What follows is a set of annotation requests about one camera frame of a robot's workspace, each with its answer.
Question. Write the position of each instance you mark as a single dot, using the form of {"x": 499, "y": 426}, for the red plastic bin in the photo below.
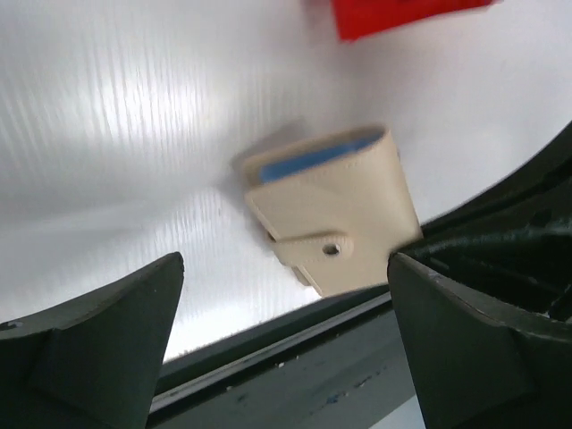
{"x": 356, "y": 19}

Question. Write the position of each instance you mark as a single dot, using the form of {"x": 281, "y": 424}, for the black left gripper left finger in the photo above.
{"x": 92, "y": 361}

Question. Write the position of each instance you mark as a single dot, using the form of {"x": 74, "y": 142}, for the beige leather card holder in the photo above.
{"x": 335, "y": 224}

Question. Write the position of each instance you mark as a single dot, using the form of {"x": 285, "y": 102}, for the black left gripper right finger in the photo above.
{"x": 477, "y": 362}

